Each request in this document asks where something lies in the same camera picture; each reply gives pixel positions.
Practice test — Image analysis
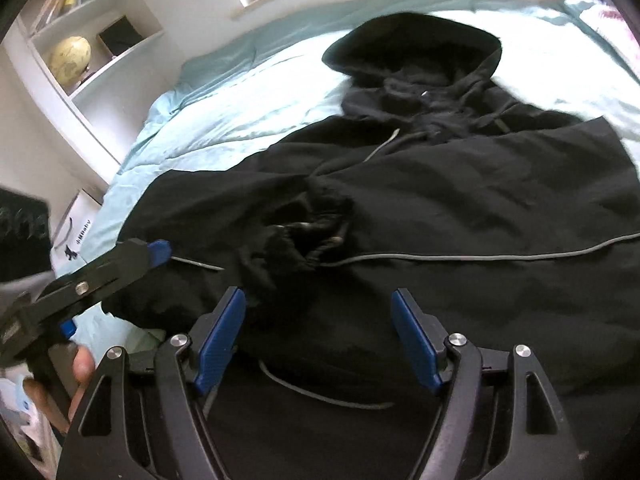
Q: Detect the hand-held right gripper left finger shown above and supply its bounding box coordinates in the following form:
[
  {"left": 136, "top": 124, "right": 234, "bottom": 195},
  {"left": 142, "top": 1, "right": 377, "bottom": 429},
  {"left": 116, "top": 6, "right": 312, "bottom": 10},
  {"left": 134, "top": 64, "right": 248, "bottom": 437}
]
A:
[{"left": 56, "top": 286, "right": 247, "bottom": 480}]

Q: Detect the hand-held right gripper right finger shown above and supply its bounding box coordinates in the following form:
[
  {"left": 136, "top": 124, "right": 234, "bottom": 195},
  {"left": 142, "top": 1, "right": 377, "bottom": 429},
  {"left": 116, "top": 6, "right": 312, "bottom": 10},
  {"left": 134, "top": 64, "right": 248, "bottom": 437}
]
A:
[{"left": 391, "top": 288, "right": 586, "bottom": 480}]

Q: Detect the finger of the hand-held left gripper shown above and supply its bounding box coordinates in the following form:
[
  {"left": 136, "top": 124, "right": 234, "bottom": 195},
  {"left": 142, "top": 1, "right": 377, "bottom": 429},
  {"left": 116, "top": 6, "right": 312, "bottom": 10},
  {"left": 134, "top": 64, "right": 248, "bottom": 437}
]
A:
[{"left": 36, "top": 239, "right": 172, "bottom": 322}]

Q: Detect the black hooded jacket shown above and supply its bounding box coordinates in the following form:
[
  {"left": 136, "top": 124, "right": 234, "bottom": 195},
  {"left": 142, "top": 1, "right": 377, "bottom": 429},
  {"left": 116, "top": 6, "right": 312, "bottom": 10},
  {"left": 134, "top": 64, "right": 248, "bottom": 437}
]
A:
[{"left": 102, "top": 10, "right": 640, "bottom": 480}]

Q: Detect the person's left hand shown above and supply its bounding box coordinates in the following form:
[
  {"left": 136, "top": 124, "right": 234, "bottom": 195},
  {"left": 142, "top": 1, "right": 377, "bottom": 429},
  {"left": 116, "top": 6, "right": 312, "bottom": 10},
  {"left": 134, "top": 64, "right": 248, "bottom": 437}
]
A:
[{"left": 22, "top": 344, "right": 97, "bottom": 436}]

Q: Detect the white paper bag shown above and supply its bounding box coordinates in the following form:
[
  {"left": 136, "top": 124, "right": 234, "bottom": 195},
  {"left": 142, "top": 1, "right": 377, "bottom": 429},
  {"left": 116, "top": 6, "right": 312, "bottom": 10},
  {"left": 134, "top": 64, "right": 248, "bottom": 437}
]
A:
[{"left": 50, "top": 189, "right": 104, "bottom": 286}]

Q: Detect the white bookshelf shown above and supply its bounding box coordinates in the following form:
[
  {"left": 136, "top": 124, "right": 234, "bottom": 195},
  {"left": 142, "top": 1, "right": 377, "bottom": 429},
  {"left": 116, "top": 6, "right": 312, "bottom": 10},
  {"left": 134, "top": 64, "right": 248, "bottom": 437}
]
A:
[{"left": 0, "top": 0, "right": 166, "bottom": 188}]

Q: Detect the yellow globe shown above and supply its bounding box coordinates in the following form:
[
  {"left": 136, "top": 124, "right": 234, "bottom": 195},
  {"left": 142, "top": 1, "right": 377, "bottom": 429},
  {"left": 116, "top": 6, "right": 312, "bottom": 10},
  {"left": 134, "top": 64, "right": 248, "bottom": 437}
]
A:
[{"left": 50, "top": 36, "right": 92, "bottom": 86}]

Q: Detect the light blue bed blanket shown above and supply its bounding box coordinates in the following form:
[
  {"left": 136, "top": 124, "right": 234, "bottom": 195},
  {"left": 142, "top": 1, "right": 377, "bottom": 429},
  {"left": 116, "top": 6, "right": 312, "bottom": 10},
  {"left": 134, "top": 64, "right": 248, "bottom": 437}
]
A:
[{"left": 75, "top": 0, "right": 640, "bottom": 361}]

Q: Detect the black box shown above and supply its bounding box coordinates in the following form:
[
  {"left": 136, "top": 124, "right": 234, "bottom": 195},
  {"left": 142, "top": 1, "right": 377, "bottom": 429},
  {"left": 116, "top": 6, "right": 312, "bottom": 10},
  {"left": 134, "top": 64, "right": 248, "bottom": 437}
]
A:
[{"left": 96, "top": 16, "right": 142, "bottom": 56}]

